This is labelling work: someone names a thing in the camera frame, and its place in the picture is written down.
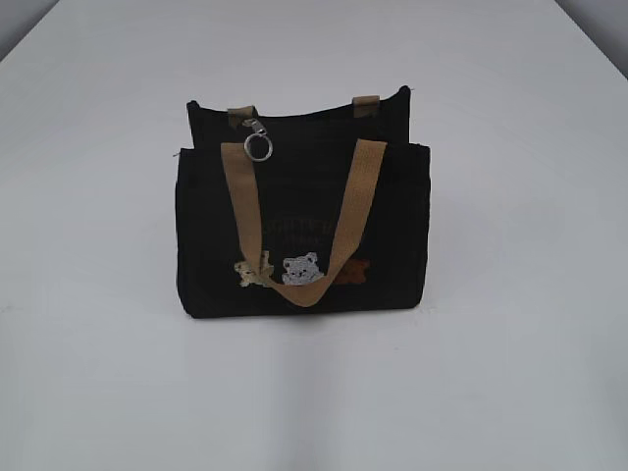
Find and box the black canvas tote bag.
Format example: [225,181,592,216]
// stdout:
[175,86,431,319]

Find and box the silver zipper pull ring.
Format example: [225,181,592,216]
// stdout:
[242,116,273,162]

